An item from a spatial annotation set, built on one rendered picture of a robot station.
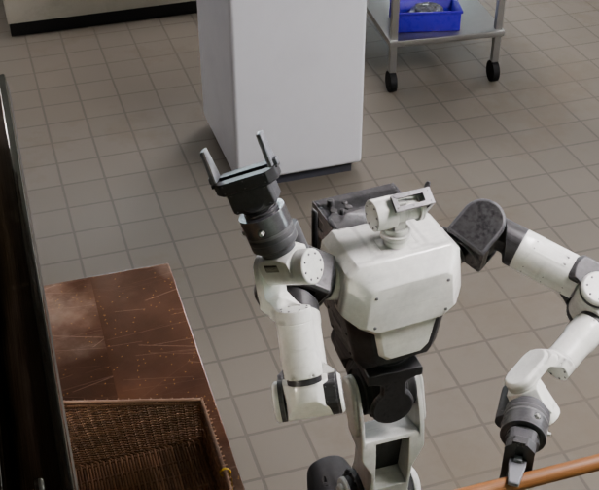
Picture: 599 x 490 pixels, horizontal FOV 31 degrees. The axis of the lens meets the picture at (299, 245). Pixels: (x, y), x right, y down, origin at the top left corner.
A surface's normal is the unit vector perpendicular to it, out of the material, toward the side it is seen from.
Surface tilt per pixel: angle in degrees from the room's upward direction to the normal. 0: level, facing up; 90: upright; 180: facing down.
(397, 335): 90
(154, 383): 0
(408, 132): 0
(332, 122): 90
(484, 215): 37
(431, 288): 90
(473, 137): 0
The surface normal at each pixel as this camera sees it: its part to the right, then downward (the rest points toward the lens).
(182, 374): 0.00, -0.81
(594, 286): 0.03, -0.47
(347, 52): 0.30, 0.56
